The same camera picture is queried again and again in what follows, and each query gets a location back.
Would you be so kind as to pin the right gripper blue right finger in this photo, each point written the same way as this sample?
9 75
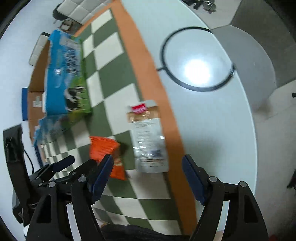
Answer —
197 178

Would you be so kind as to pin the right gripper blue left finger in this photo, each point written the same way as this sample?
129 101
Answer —
99 177

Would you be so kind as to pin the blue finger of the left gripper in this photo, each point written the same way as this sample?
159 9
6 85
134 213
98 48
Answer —
64 163

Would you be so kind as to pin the clear red-top snack pouch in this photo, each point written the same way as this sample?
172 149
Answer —
148 140

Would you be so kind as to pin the open cardboard box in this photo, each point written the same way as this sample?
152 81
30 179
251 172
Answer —
57 96

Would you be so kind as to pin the blue cushion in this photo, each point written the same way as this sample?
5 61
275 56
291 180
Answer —
25 104

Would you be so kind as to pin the green checkered table mat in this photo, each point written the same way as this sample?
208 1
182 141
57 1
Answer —
120 72

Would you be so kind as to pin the white quilted chair left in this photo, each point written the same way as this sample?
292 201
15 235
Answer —
40 43

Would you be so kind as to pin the white quilted chair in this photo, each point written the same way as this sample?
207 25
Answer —
40 43
81 10

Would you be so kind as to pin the grey plastic chair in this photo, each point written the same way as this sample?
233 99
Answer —
262 48

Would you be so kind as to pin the white quilted chair centre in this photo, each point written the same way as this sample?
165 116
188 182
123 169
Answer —
81 10

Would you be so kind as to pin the small chrome dumbbell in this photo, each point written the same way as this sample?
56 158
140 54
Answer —
207 5

